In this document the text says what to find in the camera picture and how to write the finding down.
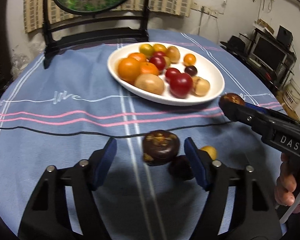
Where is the dark brown mangosteen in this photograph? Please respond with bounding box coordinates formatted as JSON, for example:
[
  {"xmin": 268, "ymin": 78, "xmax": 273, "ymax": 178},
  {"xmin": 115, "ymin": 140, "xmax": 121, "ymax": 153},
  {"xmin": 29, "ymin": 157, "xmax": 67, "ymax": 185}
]
[
  {"xmin": 142, "ymin": 130, "xmax": 180, "ymax": 166},
  {"xmin": 218, "ymin": 93, "xmax": 245, "ymax": 108}
]

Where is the small orange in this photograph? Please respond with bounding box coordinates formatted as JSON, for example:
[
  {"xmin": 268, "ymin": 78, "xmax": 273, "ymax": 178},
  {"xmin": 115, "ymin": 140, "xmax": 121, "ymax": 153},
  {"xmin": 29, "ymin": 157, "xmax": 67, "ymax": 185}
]
[{"xmin": 183, "ymin": 54, "xmax": 197, "ymax": 66}]

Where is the red fruit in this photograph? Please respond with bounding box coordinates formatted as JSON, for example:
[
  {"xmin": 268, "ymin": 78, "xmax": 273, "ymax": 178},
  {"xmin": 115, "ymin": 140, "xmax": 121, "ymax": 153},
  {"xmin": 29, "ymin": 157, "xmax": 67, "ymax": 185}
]
[{"xmin": 165, "ymin": 68, "xmax": 181, "ymax": 83}]

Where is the pale yellow potato-like fruit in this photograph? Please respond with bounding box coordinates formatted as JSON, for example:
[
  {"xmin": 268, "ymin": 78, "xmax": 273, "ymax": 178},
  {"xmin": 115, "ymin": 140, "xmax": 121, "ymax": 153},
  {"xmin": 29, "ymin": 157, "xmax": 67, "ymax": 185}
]
[{"xmin": 165, "ymin": 46, "xmax": 180, "ymax": 64}]

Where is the tan fruit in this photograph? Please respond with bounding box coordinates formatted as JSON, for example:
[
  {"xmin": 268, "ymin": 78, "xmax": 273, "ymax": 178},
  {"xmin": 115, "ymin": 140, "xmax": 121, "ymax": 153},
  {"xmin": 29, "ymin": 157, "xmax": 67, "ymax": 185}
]
[
  {"xmin": 191, "ymin": 76, "xmax": 210, "ymax": 97},
  {"xmin": 134, "ymin": 73, "xmax": 165, "ymax": 95}
]

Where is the dark red plum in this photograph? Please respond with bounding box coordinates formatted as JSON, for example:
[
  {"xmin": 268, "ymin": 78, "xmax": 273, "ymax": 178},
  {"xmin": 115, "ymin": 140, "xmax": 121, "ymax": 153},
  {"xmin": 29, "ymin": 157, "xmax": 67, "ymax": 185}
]
[{"xmin": 168, "ymin": 155, "xmax": 194, "ymax": 181}]

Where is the person's right hand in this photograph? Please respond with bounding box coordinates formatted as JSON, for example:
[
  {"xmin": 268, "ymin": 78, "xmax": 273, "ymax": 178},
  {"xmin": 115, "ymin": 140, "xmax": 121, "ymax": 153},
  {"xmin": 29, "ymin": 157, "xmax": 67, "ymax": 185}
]
[{"xmin": 274, "ymin": 153, "xmax": 300, "ymax": 213}]

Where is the white bucket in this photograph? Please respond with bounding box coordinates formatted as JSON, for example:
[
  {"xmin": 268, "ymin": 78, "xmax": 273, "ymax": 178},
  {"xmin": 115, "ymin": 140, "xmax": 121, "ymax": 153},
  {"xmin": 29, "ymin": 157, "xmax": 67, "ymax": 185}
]
[{"xmin": 282, "ymin": 79, "xmax": 300, "ymax": 111}]

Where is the black desk shelf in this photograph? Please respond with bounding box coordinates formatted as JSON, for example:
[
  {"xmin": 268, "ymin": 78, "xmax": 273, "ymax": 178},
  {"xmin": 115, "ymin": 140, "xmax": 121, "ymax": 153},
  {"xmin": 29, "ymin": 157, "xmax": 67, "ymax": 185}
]
[{"xmin": 220, "ymin": 26, "xmax": 296, "ymax": 92}]

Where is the tan fruit on plate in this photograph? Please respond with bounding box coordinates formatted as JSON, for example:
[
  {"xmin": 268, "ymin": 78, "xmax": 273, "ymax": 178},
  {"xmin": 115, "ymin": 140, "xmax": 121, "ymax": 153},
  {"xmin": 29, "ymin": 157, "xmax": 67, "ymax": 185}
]
[{"xmin": 191, "ymin": 76, "xmax": 210, "ymax": 97}]

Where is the white oval plate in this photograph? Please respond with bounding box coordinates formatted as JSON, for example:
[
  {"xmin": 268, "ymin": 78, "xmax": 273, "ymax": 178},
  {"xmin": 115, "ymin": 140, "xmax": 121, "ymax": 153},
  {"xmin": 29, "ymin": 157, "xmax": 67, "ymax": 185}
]
[{"xmin": 107, "ymin": 42, "xmax": 225, "ymax": 106}]

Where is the computer monitor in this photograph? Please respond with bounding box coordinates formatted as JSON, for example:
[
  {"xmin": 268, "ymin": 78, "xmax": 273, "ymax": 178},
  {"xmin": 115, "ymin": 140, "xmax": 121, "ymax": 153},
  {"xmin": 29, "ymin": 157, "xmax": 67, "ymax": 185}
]
[{"xmin": 249, "ymin": 33, "xmax": 288, "ymax": 71}]

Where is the large red plum on plate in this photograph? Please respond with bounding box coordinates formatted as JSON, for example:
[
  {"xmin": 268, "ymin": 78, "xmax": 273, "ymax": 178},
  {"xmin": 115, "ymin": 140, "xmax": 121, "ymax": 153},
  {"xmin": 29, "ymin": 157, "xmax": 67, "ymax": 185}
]
[{"xmin": 170, "ymin": 73, "xmax": 193, "ymax": 99}]

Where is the black speaker box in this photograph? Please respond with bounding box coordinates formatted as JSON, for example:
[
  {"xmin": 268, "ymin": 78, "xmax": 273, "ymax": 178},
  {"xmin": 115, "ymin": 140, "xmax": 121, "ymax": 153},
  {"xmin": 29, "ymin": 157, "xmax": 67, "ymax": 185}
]
[{"xmin": 276, "ymin": 26, "xmax": 293, "ymax": 49}]

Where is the small red cherry tomato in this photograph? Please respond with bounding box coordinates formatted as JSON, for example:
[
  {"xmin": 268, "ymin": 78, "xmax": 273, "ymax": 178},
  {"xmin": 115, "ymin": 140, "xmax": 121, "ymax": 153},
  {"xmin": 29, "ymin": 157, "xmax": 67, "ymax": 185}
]
[{"xmin": 152, "ymin": 51, "xmax": 166, "ymax": 57}]

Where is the blue striped tablecloth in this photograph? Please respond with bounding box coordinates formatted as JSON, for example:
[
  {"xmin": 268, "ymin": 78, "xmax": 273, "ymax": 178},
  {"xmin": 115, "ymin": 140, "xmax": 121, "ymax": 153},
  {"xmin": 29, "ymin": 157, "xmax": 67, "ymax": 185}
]
[{"xmin": 0, "ymin": 40, "xmax": 281, "ymax": 239}]

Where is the green yellow small fruit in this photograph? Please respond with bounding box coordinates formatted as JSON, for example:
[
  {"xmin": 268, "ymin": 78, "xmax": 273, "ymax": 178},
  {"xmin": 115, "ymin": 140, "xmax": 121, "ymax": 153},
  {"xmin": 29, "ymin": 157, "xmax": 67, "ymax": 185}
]
[{"xmin": 139, "ymin": 43, "xmax": 155, "ymax": 59}]

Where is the beige checked curtain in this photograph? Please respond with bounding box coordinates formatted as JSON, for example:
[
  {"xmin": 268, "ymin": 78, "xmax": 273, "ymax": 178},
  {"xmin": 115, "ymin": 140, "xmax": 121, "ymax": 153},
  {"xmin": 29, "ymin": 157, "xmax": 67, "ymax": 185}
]
[{"xmin": 23, "ymin": 0, "xmax": 197, "ymax": 34}]

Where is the round goldfish screen black stand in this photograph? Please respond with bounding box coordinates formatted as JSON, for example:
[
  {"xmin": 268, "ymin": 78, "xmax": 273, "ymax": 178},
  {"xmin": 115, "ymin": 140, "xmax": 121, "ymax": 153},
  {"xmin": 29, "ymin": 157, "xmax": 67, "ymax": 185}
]
[{"xmin": 43, "ymin": 0, "xmax": 150, "ymax": 69}]

